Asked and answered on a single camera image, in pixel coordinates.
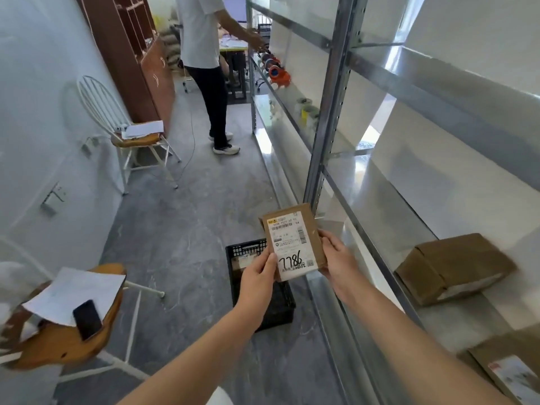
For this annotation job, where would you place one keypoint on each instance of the person's right hand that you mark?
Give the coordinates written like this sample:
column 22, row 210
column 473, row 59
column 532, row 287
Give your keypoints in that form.
column 339, row 265

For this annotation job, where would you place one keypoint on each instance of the roll of clear tape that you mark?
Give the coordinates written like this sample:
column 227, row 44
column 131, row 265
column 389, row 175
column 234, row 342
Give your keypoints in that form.
column 310, row 114

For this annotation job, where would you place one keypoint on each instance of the white chair with wooden seat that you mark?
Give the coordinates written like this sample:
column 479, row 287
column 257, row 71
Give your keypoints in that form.
column 124, row 130
column 63, row 328

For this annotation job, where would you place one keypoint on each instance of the table with papers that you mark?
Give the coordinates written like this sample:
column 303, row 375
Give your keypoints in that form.
column 234, row 58

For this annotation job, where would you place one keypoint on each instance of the metal shelving rack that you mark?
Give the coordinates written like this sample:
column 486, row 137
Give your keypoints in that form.
column 379, row 164

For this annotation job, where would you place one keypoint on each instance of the person's right forearm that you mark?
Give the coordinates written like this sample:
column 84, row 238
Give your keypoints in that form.
column 413, row 352

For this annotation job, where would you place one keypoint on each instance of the parcel inside crate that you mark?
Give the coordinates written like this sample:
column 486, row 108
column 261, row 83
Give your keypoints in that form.
column 244, row 262

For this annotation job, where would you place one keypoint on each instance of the person's right thumb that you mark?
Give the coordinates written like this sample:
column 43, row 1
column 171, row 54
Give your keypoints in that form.
column 327, row 242

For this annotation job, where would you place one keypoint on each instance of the cardboard box with white label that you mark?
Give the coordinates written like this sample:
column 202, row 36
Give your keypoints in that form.
column 506, row 364

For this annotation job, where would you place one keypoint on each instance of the black plastic crate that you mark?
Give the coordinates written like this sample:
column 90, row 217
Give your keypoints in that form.
column 261, row 299

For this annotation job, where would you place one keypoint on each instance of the brown wooden cabinet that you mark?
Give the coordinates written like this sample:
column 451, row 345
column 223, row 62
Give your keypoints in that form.
column 135, row 54

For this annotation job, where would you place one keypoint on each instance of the person's left hand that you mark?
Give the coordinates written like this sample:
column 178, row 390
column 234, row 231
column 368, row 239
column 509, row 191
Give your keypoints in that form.
column 255, row 284

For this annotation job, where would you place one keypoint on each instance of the person's left forearm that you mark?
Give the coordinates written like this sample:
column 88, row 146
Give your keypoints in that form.
column 190, row 354

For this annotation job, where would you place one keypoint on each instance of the black smartphone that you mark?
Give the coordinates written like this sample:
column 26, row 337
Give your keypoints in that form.
column 87, row 319

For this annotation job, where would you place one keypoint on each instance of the brown taped cardboard parcel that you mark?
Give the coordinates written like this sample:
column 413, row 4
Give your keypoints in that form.
column 453, row 267

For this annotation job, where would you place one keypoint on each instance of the person's left thumb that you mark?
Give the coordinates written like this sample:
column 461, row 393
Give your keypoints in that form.
column 270, row 259

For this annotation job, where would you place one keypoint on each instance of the stack of white papers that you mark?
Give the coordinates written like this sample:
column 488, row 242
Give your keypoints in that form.
column 142, row 129

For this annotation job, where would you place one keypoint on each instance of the white paper sheet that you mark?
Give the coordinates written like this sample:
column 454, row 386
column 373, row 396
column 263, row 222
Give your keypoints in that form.
column 76, row 293

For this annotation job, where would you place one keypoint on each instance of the small labelled cardboard parcel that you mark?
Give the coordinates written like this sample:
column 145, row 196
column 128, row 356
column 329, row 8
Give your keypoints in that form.
column 293, row 240

